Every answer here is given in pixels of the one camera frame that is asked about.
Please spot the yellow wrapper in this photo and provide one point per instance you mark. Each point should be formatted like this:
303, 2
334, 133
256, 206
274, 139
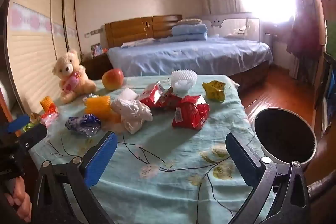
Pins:
214, 90

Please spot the bed with blue sheet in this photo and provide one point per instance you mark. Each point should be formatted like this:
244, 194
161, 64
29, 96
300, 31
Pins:
197, 56

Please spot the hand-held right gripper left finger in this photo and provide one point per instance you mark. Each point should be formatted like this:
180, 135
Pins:
101, 158

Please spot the photo frame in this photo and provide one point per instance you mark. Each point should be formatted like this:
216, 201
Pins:
95, 50

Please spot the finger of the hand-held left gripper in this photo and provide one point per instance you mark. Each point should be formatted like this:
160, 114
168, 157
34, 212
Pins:
32, 134
18, 122

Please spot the small yellow foam net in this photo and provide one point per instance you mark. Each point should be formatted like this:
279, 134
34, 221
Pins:
46, 102

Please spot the grey bed guard rail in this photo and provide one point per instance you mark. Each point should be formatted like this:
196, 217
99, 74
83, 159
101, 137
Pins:
236, 24

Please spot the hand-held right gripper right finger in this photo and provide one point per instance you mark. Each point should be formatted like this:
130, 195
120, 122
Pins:
241, 158

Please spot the red and white snack packet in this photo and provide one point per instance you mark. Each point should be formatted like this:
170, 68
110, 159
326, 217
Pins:
149, 95

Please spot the purple foil wrapper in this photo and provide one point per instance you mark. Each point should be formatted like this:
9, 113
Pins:
82, 124

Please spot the floral light green cloth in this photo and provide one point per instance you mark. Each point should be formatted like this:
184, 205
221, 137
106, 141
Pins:
162, 150

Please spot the large red snack packet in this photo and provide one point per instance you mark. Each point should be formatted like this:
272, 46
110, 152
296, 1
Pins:
190, 113

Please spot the glossy wooden cabinet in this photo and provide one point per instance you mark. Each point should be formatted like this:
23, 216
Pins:
328, 98

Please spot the wooden headboard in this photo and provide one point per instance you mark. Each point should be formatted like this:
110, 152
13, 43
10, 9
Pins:
131, 29

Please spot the person's left hand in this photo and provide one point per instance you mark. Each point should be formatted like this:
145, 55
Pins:
19, 199

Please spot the dark red coat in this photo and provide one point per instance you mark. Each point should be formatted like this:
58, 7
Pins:
302, 35

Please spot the white foam fruit net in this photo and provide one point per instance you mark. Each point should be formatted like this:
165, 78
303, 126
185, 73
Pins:
182, 81

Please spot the round black waste bin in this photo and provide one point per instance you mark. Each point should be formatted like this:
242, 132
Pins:
283, 134

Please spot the large yellow foam fruit net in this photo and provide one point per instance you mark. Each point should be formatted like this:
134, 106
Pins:
97, 107

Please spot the flat patterned pillow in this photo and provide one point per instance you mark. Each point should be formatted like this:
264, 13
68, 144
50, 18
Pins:
136, 43

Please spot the pale pillow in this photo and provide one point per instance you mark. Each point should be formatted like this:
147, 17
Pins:
189, 21

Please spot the wall switch panel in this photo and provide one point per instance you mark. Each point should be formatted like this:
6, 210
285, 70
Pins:
92, 33

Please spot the white radiator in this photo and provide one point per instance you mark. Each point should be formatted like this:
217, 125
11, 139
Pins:
267, 40

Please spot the wooden nightstand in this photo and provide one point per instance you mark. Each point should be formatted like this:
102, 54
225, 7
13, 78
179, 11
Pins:
97, 66

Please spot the red apple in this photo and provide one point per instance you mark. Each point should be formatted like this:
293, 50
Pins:
113, 78

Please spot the dark red snack packet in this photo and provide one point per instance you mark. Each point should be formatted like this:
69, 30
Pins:
169, 101

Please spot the folded blue quilt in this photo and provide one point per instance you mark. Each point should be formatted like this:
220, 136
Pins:
189, 32

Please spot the pink snack packet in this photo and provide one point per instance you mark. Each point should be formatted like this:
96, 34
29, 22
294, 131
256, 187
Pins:
49, 116

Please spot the cream teddy bear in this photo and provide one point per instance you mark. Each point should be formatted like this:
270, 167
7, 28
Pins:
68, 66

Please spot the small green item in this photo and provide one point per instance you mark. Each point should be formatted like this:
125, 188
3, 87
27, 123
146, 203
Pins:
27, 127

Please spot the green carton stack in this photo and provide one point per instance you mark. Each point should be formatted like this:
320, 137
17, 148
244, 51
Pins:
326, 28

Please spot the white tissue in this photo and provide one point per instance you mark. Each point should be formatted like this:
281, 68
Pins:
127, 94

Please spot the cream sliding wardrobe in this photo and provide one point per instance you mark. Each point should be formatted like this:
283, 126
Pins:
31, 56

